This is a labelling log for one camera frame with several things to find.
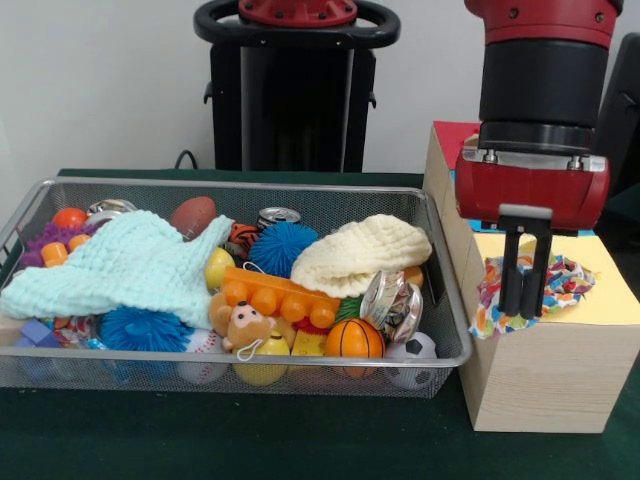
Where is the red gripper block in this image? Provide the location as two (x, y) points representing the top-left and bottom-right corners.
(454, 147), (612, 319)

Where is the colourful confetti paper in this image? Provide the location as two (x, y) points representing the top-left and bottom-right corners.
(468, 252), (599, 340)

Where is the light blue knitted cloth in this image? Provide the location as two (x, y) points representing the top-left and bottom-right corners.
(0, 209), (235, 331)

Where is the wooden box with three holes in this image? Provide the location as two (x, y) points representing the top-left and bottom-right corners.
(422, 119), (640, 434)

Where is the shallow metal mesh bin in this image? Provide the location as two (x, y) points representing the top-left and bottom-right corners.
(0, 175), (474, 400)

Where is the toy soccer ball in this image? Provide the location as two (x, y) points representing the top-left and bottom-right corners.
(385, 332), (439, 391)

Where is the crushed silver foil can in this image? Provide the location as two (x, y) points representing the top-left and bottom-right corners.
(359, 269), (425, 345)

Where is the cream knitted cloth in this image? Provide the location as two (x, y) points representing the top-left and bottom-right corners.
(289, 213), (434, 299)

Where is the black upright panel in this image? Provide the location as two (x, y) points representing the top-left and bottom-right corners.
(594, 32), (640, 201)

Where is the orange toy basketball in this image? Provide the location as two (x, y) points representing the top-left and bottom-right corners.
(324, 318), (386, 359)

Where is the small blue spiky ball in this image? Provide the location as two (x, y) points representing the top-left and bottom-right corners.
(248, 222), (320, 279)

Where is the orange toy building brick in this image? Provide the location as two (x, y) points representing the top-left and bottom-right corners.
(221, 266), (342, 330)

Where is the dark green table cloth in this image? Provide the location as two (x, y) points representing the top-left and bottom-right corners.
(0, 168), (640, 480)

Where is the brown plush monkey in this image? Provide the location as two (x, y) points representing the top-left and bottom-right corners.
(208, 292), (278, 361)

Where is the brown toy football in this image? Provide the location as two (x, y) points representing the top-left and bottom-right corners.
(168, 196), (217, 241)

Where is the large blue spiky ball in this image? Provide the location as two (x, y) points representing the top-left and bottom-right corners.
(99, 305), (194, 354)

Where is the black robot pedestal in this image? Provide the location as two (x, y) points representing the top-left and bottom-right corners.
(193, 0), (401, 174)

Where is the black cable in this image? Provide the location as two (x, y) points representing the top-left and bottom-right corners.
(173, 148), (201, 171)

